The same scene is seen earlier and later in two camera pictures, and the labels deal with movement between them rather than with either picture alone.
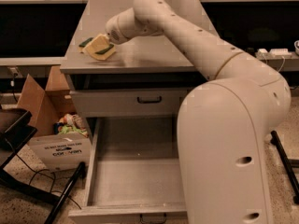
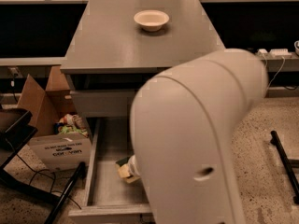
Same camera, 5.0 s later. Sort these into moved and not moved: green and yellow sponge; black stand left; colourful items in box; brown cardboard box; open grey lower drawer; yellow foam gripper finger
Moved: yellow foam gripper finger; green and yellow sponge
Not moved: colourful items in box; black stand left; open grey lower drawer; brown cardboard box
